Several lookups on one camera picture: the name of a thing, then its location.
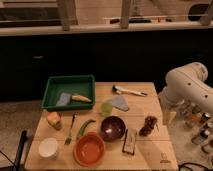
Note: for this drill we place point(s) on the silver fork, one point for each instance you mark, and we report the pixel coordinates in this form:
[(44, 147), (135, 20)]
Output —
[(69, 137)]

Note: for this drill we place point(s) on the brown dried toy food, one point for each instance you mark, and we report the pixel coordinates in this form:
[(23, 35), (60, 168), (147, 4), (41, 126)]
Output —
[(149, 124)]

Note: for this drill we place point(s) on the white handled brush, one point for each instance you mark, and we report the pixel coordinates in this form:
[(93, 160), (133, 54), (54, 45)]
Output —
[(121, 90)]

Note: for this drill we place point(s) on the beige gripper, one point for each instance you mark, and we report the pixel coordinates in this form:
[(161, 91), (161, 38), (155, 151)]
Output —
[(168, 115)]

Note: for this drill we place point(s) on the grey blue towel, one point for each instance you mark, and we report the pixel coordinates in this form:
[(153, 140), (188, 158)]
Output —
[(119, 102)]

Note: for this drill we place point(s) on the orange bowl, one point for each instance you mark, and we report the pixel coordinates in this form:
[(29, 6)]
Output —
[(89, 150)]

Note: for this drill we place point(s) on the blue grey sponge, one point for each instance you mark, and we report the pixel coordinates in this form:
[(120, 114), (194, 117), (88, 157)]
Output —
[(64, 99)]

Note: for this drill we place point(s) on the green plastic tray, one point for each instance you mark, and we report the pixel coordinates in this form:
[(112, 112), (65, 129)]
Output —
[(83, 85)]

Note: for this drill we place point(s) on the black pole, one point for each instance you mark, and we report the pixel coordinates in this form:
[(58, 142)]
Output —
[(22, 141)]

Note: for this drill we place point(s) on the white cup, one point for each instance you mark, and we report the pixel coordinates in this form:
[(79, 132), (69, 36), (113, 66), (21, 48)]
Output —
[(48, 148)]

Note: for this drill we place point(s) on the green pepper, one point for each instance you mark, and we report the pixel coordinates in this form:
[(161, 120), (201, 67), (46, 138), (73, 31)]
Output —
[(83, 127)]

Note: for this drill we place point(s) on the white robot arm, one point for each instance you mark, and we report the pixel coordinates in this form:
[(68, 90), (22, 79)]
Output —
[(186, 83)]

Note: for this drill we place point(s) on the dark purple bowl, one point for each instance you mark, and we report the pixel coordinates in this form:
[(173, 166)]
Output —
[(112, 128)]

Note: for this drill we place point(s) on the brown rectangular block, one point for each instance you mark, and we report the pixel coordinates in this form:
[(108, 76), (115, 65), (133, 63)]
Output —
[(129, 141)]

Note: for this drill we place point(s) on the orange yellow toy food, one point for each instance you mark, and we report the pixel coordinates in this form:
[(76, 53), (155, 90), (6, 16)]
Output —
[(54, 119)]

